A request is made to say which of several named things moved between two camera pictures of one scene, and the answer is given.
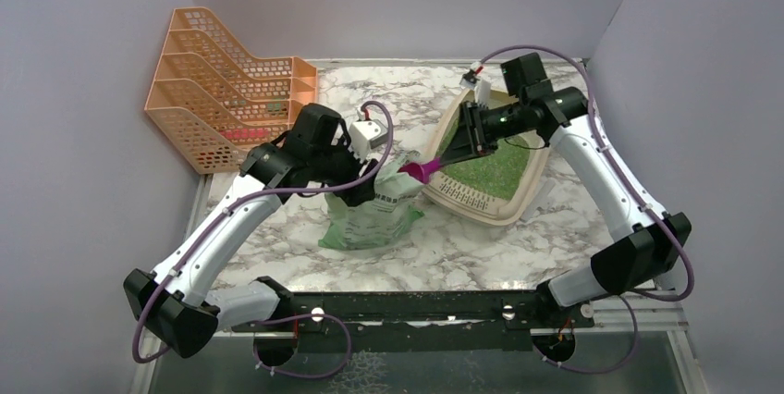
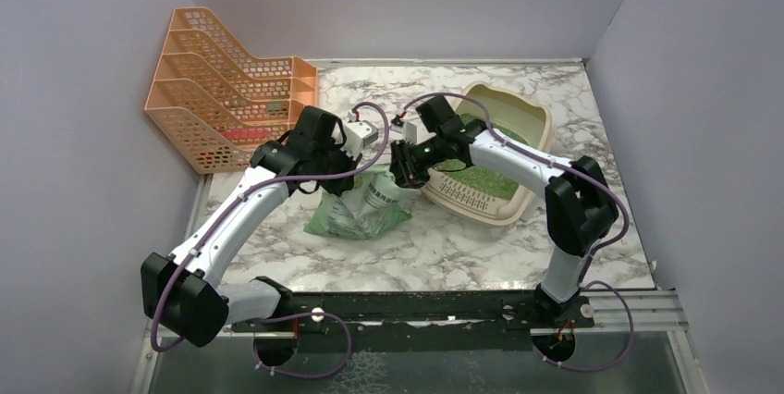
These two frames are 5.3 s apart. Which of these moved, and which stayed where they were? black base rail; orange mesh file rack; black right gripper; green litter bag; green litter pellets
Moved: black right gripper; green litter bag
Stayed: green litter pellets; orange mesh file rack; black base rail
